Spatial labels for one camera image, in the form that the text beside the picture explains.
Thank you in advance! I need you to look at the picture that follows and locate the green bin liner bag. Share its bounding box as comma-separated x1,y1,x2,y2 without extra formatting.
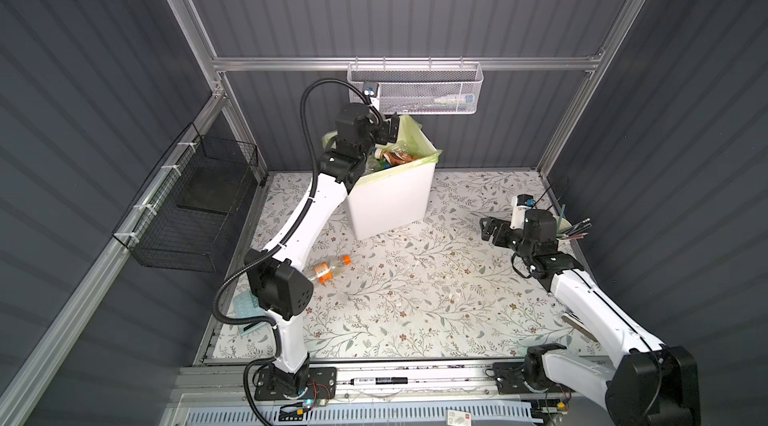
312,115,441,191

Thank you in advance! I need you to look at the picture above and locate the teal plastic holder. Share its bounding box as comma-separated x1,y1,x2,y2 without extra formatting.
232,290,265,337

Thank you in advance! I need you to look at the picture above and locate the white pen cup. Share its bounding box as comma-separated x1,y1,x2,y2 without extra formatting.
556,206,592,241

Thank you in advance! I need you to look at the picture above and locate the orange cap clear bottle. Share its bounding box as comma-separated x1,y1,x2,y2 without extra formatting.
304,255,351,285

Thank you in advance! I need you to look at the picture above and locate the brown tea bottle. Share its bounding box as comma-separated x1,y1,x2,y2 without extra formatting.
382,151,416,166

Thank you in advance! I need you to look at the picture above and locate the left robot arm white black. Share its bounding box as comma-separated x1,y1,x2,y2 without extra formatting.
212,78,399,397

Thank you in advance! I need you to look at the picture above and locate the white wire mesh basket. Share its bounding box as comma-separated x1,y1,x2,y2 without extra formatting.
346,60,484,115

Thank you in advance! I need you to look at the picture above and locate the white waste bin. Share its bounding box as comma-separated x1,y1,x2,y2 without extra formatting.
346,160,438,240

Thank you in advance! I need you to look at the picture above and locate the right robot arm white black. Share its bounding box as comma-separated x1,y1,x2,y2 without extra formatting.
479,194,701,425

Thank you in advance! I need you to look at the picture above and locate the black wire basket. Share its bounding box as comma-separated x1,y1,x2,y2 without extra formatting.
113,124,259,273

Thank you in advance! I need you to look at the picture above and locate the tube in white basket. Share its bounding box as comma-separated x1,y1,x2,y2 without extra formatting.
433,94,476,107

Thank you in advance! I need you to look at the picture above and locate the black marker on rail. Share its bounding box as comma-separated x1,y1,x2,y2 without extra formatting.
347,376,409,386

